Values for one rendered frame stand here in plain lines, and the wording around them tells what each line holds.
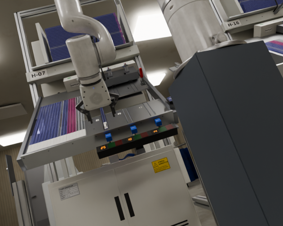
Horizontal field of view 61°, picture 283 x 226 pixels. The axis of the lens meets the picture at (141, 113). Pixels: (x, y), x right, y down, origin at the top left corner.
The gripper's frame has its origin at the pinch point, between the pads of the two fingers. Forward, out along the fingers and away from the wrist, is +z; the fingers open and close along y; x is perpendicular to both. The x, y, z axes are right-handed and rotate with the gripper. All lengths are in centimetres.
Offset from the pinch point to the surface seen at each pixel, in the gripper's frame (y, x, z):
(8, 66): -127, 333, 32
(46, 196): -126, 223, 218
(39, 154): -28.7, 2.2, 9.6
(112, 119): 3.6, 14.8, 10.2
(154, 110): 23.7, 10.9, 10.2
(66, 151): -18.4, 2.3, 12.0
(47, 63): -26, 81, -9
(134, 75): 25, 56, 6
